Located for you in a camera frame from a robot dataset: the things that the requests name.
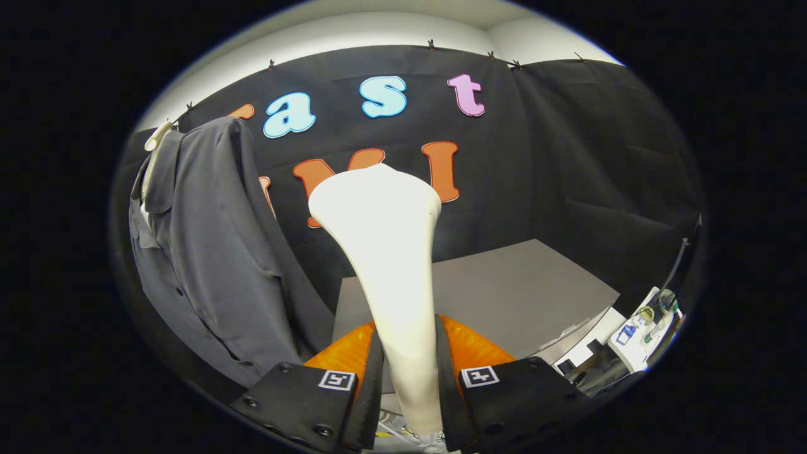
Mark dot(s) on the black backdrop cloth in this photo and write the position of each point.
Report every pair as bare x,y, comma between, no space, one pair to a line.
567,157

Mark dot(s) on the white side cabinet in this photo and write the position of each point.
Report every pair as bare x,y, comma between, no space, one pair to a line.
605,328

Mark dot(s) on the grey drawer cabinet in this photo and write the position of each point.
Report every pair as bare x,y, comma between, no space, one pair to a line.
504,296

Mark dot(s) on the grey button-up shirt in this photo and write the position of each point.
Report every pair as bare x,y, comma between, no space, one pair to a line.
214,265

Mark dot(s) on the small blue white box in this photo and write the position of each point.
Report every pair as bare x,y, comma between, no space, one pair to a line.
626,335

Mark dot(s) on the yellow tape roll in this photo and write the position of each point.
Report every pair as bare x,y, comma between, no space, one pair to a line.
645,314

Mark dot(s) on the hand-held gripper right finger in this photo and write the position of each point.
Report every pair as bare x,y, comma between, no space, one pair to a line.
449,391

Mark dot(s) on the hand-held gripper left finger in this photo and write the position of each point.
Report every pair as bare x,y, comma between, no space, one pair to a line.
369,391

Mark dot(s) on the cream mannequin bust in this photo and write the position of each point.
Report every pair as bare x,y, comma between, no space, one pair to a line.
157,135

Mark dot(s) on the clear plastic water bottle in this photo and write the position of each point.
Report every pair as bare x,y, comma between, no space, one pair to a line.
659,326

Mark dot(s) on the white computer desk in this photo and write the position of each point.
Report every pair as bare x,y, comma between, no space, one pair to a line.
633,354

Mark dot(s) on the white garment steamer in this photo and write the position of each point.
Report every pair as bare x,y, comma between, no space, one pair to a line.
384,252

